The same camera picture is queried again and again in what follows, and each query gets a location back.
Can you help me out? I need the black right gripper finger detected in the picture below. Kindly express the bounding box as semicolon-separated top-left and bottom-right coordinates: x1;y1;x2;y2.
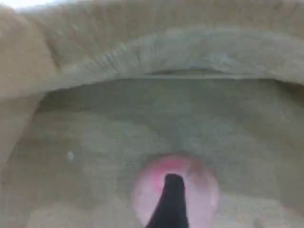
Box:
144;173;190;228

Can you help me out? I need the pink peach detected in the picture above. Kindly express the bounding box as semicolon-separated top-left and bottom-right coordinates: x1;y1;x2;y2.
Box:
132;153;220;228

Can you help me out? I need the brown jute tote bag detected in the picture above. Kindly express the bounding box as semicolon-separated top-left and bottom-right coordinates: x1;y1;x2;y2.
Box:
0;0;304;228

